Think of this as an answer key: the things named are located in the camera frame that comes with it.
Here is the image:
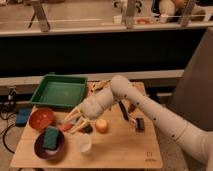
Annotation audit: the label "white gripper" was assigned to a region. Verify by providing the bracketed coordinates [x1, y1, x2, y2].
[64, 96, 105, 134]

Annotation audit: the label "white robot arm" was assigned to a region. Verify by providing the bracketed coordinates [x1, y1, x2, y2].
[64, 75, 213, 171]

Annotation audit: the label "white paper cup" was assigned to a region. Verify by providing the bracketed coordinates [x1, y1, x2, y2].
[76, 134, 92, 155]

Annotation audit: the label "black remote control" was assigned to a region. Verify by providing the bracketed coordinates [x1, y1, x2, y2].
[82, 125, 93, 134]

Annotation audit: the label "yellow red apple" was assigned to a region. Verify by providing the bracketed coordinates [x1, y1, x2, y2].
[95, 119, 109, 133]

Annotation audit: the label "green plastic tray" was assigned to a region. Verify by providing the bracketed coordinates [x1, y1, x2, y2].
[31, 74, 87, 109]

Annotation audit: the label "green sponge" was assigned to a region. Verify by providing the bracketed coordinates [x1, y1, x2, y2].
[43, 126, 59, 150]

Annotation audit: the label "red bowl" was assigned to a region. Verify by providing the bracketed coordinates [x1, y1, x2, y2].
[29, 108, 55, 131]

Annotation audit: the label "wooden table board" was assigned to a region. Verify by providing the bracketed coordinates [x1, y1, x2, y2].
[9, 81, 164, 170]

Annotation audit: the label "brown chocolate bar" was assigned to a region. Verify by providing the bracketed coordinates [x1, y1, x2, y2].
[128, 104, 136, 113]

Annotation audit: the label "dark purple plate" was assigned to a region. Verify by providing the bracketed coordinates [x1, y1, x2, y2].
[34, 132, 65, 160]

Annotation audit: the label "blue power box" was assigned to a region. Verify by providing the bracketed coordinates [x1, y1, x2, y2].
[15, 108, 32, 127]

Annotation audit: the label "black brush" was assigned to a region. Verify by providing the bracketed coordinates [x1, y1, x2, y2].
[130, 118, 145, 132]

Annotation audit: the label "black handled knife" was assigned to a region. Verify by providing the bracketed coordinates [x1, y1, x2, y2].
[118, 101, 129, 121]

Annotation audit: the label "black cables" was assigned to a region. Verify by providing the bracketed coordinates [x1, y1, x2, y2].
[0, 87, 21, 154]

